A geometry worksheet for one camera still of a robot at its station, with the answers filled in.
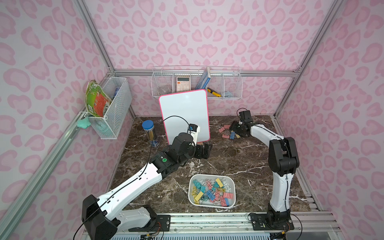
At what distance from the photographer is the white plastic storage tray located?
781mm

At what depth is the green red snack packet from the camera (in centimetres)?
68

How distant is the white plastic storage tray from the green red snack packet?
59 centimetres
